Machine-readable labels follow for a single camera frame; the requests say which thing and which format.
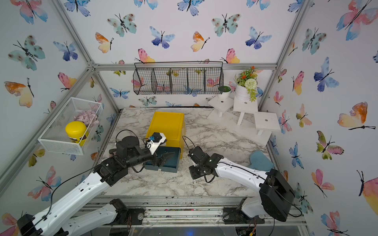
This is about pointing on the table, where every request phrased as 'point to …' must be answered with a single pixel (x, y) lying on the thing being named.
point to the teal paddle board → (260, 162)
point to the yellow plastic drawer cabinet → (172, 125)
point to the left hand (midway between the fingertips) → (170, 145)
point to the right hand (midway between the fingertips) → (194, 171)
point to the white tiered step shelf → (242, 118)
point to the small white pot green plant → (224, 92)
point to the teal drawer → (171, 164)
